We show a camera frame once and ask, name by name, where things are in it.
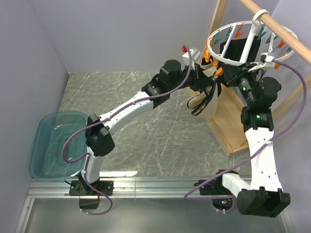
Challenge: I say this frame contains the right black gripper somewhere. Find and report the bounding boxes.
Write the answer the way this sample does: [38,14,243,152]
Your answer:
[221,63,259,106]

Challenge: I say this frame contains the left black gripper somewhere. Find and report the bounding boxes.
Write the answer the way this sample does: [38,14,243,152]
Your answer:
[169,64,215,93]

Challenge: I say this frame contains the orange clothes peg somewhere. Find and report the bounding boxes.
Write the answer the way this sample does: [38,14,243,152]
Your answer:
[203,50,210,63]
[215,67,223,76]

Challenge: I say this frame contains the beige underwear navy trim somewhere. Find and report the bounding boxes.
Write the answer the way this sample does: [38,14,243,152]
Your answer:
[187,64,222,118]

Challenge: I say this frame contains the white round clip hanger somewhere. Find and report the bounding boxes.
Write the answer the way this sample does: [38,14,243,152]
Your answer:
[207,9,294,72]

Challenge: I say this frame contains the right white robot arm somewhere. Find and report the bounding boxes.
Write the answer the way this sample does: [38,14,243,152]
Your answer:
[199,63,291,217]

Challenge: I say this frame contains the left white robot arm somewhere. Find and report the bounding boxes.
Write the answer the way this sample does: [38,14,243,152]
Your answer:
[72,60,221,196]

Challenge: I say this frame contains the black striped boxer shorts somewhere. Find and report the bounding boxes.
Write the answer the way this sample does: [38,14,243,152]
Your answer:
[224,36,261,62]

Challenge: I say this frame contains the teal plastic basin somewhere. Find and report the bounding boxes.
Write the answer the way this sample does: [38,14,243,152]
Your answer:
[29,111,87,181]

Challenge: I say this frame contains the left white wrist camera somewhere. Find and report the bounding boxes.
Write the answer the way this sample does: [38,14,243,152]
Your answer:
[181,45,201,66]

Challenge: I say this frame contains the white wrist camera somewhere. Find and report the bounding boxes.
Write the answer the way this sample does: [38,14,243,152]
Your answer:
[181,45,201,66]
[248,52,275,72]

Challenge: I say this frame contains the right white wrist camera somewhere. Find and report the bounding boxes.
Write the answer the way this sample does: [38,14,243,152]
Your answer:
[248,52,275,72]

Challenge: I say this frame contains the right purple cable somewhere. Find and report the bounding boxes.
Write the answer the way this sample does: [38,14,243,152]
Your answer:
[184,60,306,210]

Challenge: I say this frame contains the wooden drying rack frame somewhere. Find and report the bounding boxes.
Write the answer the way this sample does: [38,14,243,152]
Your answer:
[204,0,311,156]

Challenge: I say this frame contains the aluminium mounting rail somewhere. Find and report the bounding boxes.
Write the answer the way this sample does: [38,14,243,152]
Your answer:
[16,177,294,233]

